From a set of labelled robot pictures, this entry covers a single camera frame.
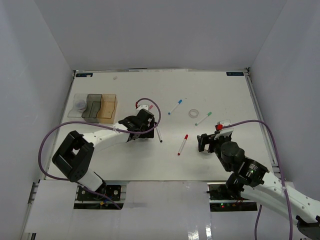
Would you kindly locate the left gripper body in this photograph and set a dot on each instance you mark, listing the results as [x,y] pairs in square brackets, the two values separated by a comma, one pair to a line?
[145,128]

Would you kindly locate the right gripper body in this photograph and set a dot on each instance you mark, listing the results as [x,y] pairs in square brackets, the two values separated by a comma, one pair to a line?
[210,140]

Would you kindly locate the black marker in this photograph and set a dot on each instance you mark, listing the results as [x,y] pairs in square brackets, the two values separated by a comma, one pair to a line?
[159,134]

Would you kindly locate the large white tape roll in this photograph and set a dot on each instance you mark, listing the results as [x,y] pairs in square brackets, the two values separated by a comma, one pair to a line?
[206,150]

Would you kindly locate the red marker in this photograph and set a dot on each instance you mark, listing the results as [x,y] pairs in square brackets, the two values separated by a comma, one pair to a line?
[182,145]

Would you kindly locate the green marker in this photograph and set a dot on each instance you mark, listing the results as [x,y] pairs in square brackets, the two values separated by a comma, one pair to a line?
[203,118]

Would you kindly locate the blue marker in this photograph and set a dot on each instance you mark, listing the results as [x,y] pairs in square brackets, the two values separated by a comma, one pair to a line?
[175,106]

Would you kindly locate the pin jar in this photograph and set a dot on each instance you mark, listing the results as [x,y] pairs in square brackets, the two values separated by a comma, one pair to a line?
[80,105]

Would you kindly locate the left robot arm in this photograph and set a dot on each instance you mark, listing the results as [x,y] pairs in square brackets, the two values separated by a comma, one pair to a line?
[74,155]

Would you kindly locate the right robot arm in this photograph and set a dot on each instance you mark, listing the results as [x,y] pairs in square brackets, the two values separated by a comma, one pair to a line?
[253,181]

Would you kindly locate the clear tape roll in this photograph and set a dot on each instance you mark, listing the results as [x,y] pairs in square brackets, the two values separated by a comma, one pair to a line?
[193,113]

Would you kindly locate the right blue label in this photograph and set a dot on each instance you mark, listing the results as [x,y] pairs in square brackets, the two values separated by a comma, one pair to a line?
[234,74]

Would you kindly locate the blue label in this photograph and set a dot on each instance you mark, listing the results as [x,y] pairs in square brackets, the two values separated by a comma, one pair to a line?
[83,75]
[234,74]

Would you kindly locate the left blue label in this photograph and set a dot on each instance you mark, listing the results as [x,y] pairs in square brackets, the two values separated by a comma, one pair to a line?
[83,75]

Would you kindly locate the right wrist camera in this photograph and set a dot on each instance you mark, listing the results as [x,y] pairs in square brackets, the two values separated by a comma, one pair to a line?
[223,129]

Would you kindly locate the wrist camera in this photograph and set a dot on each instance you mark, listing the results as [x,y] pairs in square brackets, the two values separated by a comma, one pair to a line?
[142,107]
[223,129]

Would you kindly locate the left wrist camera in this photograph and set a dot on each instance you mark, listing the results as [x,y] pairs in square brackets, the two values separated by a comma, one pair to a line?
[142,107]

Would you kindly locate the right aluminium rail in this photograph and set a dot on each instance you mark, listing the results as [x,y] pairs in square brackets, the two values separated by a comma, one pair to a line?
[266,136]

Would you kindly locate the aluminium rail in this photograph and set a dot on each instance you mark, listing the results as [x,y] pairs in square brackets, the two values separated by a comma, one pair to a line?
[33,193]
[266,136]

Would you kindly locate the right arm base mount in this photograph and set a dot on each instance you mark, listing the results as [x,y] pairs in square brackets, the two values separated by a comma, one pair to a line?
[220,201]

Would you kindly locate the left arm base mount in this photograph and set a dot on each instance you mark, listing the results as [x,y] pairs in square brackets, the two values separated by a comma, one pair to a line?
[85,200]

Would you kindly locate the left aluminium rail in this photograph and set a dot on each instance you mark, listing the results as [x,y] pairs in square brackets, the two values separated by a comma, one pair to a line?
[33,193]

